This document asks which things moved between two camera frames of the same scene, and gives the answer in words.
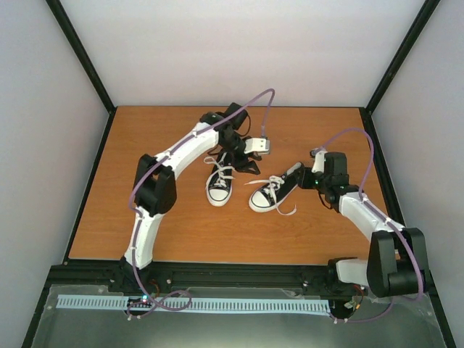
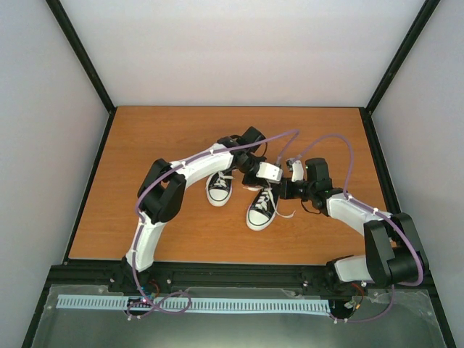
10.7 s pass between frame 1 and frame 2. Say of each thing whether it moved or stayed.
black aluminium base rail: stayed
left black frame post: stayed
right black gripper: moved
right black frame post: stayed
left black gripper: moved
